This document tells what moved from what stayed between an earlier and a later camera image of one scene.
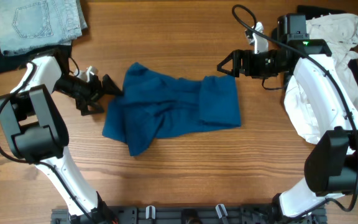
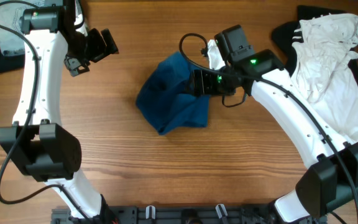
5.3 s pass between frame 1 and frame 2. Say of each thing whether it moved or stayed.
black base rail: stayed
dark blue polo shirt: moved
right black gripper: moved
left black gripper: moved
